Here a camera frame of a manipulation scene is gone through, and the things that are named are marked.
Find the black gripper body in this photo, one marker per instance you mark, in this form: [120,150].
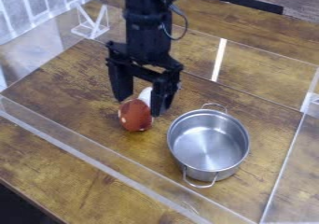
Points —
[144,52]

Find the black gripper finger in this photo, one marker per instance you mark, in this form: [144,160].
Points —
[162,95]
[122,80]

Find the red plush mushroom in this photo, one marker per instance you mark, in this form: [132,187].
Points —
[135,112]

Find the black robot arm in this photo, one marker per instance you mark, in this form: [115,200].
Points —
[144,7]

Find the silver metal pot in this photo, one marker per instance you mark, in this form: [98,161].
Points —
[209,143]

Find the black bar in background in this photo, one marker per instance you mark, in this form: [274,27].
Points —
[258,5]

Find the clear acrylic triangle bracket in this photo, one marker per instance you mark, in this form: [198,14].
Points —
[91,28]

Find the clear acrylic enclosure wall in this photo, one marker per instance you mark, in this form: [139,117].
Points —
[140,178]

